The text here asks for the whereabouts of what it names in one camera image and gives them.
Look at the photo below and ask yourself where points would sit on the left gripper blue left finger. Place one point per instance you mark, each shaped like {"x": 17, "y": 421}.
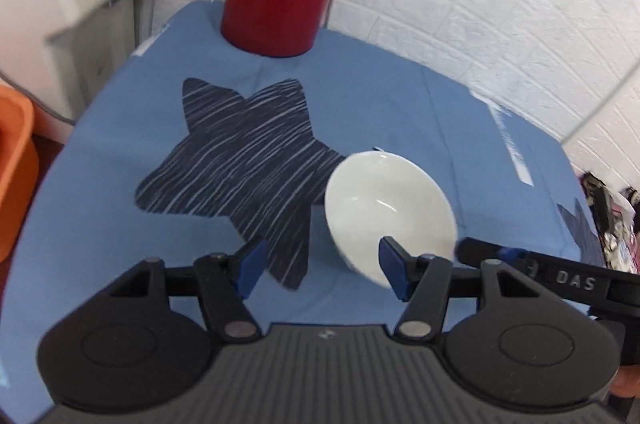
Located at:
{"x": 247, "y": 266}

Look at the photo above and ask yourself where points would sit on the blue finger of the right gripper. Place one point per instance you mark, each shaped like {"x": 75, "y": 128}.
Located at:
{"x": 474, "y": 252}
{"x": 510, "y": 254}

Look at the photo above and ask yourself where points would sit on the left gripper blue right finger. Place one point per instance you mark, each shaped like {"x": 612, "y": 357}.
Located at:
{"x": 399, "y": 267}

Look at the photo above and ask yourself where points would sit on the white bowl red pattern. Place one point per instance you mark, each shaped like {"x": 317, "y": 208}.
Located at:
{"x": 375, "y": 194}

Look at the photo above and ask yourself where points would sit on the person right hand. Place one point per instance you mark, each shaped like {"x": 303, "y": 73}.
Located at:
{"x": 627, "y": 382}

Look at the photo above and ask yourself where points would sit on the blue star tablecloth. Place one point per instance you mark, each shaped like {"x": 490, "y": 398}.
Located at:
{"x": 195, "y": 147}

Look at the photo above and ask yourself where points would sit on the orange plastic basin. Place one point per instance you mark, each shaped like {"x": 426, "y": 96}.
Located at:
{"x": 19, "y": 165}

